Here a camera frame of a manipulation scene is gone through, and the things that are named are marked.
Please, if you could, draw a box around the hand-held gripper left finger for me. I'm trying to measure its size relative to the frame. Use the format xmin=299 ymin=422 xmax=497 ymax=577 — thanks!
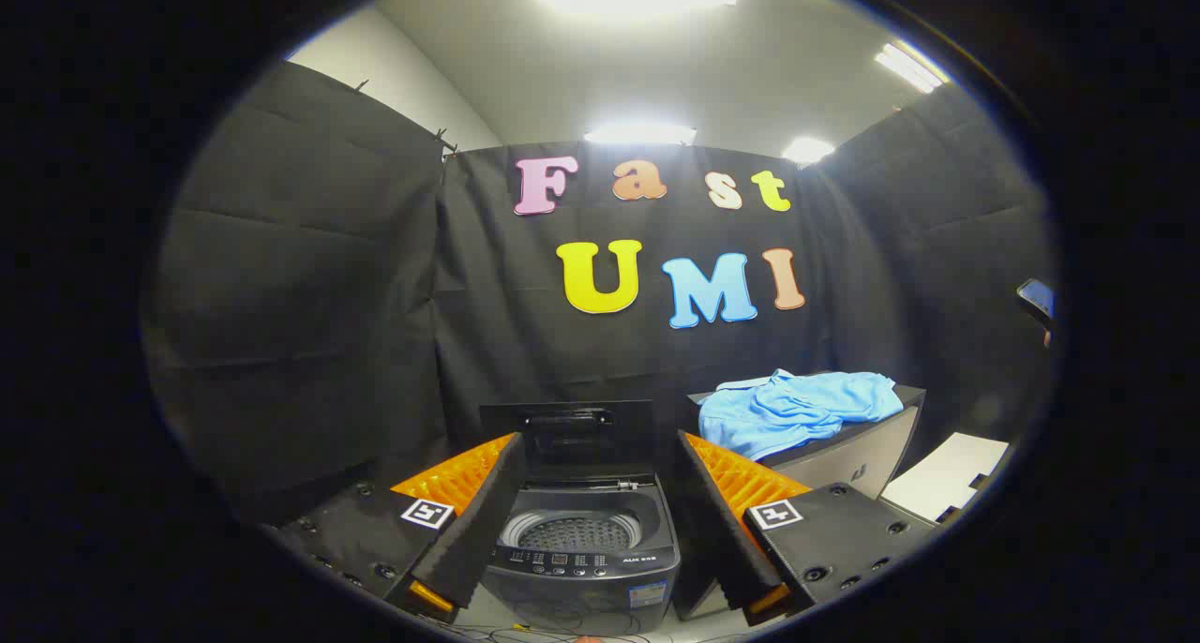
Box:
xmin=279 ymin=432 xmax=528 ymax=625

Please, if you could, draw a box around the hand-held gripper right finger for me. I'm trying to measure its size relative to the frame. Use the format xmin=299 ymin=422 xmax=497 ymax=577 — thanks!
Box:
xmin=677 ymin=430 xmax=938 ymax=628

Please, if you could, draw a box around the dark grey washing machine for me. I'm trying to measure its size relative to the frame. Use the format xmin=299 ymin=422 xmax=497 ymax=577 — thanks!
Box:
xmin=480 ymin=472 xmax=682 ymax=636

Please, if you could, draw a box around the light blue polo shirt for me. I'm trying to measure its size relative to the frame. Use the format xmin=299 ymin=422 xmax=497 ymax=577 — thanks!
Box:
xmin=697 ymin=369 xmax=904 ymax=462

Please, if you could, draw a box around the dark-topped cabinet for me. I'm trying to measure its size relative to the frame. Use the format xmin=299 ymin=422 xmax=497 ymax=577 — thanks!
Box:
xmin=673 ymin=379 xmax=927 ymax=621

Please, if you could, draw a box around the white flat board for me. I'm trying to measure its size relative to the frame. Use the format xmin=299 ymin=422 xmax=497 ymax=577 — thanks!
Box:
xmin=879 ymin=432 xmax=1012 ymax=524

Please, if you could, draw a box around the black backdrop cloth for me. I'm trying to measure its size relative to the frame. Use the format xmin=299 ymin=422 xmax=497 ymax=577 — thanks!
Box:
xmin=141 ymin=60 xmax=1060 ymax=531

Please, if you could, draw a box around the black floor cable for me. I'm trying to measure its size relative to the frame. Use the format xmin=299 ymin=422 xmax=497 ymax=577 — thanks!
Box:
xmin=450 ymin=615 xmax=657 ymax=642

